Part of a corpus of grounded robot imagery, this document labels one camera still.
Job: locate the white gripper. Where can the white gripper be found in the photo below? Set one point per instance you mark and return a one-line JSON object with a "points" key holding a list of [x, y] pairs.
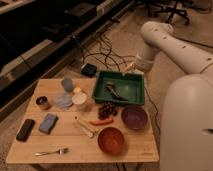
{"points": [[132, 68]]}

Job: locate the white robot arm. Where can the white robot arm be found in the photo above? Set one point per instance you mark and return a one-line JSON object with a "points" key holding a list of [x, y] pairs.
{"points": [[186, 141]]}

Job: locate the small yellow object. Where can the small yellow object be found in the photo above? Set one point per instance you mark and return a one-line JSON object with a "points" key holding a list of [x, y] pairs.
{"points": [[77, 90]]}

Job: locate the purple bowl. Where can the purple bowl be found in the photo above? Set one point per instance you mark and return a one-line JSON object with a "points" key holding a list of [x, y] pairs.
{"points": [[134, 117]]}

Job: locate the dark grape bunch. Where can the dark grape bunch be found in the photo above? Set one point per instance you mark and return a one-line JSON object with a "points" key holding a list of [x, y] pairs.
{"points": [[106, 110]]}

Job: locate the green plastic tray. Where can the green plastic tray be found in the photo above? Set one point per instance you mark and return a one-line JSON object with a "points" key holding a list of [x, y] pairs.
{"points": [[129, 86]]}

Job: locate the silver fork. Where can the silver fork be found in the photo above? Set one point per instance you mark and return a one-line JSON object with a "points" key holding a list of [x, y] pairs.
{"points": [[60, 151]]}

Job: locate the orange carrot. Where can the orange carrot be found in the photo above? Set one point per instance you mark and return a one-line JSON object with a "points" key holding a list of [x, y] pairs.
{"points": [[101, 122]]}

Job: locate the office chair base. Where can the office chair base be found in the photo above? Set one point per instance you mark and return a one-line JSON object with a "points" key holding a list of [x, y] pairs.
{"points": [[171, 10]]}

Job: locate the blue sponge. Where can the blue sponge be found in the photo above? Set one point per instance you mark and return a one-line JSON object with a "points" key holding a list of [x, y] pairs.
{"points": [[48, 123]]}

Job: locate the black power adapter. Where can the black power adapter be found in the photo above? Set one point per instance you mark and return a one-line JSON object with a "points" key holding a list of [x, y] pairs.
{"points": [[88, 70]]}

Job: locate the dark utensil in tray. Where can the dark utensil in tray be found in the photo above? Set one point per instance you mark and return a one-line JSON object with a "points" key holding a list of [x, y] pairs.
{"points": [[112, 90]]}

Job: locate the wooden stick tool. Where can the wooden stick tool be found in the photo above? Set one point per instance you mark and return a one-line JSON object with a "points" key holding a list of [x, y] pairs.
{"points": [[88, 129]]}

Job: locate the white round container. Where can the white round container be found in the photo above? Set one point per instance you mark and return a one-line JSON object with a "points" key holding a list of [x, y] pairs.
{"points": [[79, 99]]}

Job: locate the orange bowl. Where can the orange bowl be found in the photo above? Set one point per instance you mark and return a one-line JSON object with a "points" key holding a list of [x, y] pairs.
{"points": [[111, 141]]}

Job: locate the small metal can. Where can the small metal can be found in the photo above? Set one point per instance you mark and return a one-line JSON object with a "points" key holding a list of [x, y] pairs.
{"points": [[42, 102]]}

